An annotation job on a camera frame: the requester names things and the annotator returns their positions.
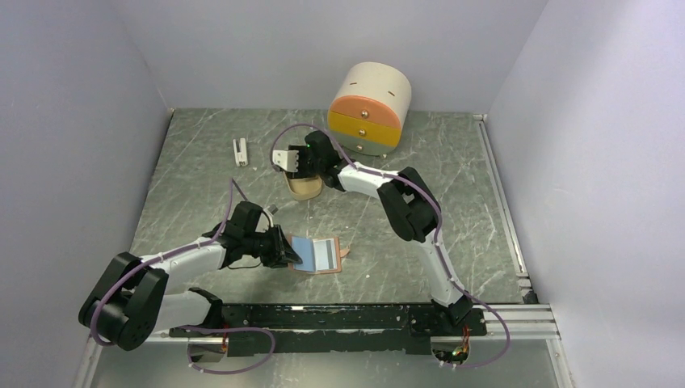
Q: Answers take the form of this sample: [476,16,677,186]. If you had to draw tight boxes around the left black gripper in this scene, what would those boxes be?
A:
[243,224,302,268]

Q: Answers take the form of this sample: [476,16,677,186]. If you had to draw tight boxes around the pink card holder wallet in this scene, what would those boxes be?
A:
[288,236,350,275]

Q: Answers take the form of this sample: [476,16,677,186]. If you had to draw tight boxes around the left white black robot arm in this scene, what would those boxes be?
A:
[78,201,302,351]

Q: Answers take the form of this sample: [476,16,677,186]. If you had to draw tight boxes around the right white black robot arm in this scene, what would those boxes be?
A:
[272,130,473,335]

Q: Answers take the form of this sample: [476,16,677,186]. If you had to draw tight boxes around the beige oval tray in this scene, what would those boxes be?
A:
[284,174,323,201]

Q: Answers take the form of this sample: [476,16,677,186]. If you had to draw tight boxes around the round three-drawer organizer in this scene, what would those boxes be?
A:
[327,61,412,156]

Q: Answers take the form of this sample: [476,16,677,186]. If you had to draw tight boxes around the small white clip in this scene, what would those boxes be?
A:
[233,137,249,167]

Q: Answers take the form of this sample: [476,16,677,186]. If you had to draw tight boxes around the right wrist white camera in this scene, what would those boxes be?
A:
[271,150,299,173]

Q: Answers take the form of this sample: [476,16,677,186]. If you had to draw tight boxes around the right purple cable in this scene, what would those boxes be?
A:
[269,123,512,370]

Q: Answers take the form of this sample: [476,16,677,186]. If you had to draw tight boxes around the purple cable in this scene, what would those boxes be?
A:
[269,123,512,370]
[88,178,276,375]

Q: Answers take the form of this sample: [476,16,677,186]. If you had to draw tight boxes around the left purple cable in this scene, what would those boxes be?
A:
[88,178,276,375]

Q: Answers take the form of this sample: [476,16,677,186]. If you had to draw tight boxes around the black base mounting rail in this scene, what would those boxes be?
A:
[170,302,488,357]

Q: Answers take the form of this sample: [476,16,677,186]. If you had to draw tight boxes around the aluminium frame rail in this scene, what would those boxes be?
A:
[80,108,573,387]

